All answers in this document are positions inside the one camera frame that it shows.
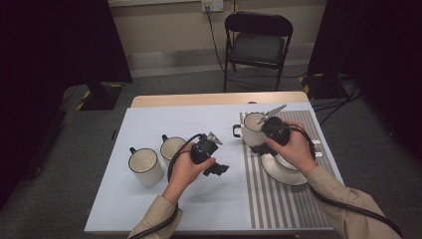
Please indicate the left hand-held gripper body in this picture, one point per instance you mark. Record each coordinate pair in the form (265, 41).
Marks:
(204, 151)

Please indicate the grey striped placemat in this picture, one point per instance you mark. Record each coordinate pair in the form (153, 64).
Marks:
(282, 205)

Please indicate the pale blue table cover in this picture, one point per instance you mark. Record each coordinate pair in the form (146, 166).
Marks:
(199, 116)

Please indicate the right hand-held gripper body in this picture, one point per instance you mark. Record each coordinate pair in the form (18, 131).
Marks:
(278, 129)

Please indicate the black folding chair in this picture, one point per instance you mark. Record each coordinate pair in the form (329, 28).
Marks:
(257, 49)

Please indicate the white wall socket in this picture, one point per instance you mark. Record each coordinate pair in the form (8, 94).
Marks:
(212, 4)

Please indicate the white saucer plate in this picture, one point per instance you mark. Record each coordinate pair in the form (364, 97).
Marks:
(278, 176)

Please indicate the black curtain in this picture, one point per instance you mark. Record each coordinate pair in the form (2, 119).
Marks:
(381, 49)
(49, 66)

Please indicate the person's left hand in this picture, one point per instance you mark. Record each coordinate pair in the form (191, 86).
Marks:
(182, 169)

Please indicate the white mug black rim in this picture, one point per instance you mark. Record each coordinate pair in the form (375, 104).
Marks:
(170, 147)
(144, 162)
(250, 136)

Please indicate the person's right hand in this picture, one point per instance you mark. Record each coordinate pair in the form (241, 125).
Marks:
(298, 149)

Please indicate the white ceramic spoon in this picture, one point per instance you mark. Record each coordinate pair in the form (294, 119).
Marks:
(318, 154)

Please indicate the black stand base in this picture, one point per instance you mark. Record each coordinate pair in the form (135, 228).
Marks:
(99, 98)
(323, 87)

